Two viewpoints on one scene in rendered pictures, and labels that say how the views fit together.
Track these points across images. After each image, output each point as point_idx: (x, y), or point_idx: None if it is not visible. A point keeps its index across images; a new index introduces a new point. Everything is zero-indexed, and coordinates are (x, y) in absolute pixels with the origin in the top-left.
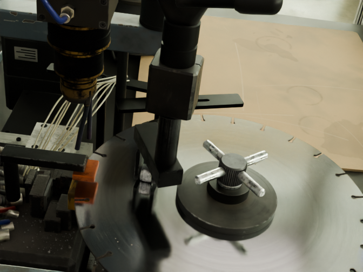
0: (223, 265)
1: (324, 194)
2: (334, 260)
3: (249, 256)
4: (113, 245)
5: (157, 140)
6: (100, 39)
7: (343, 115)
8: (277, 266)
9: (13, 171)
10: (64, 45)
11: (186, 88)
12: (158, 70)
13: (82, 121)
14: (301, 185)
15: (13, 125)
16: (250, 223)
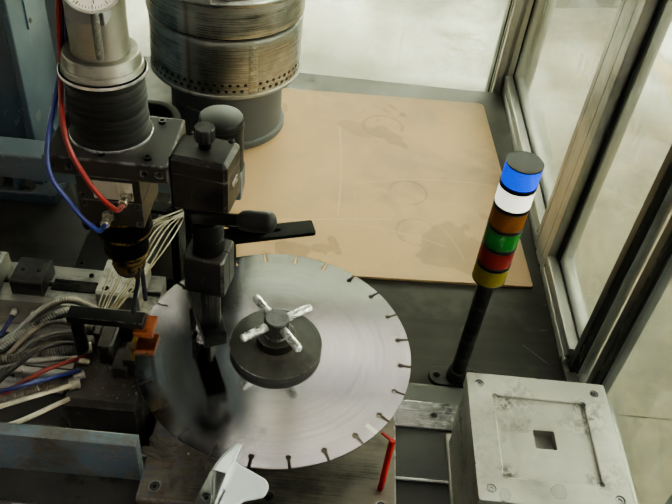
0: (263, 414)
1: (370, 338)
2: (364, 405)
3: (288, 405)
4: (167, 398)
5: (201, 308)
6: (140, 231)
7: (446, 216)
8: (312, 414)
9: (79, 328)
10: (109, 238)
11: (215, 274)
12: (190, 260)
13: (135, 290)
14: (350, 329)
15: (88, 254)
16: (292, 373)
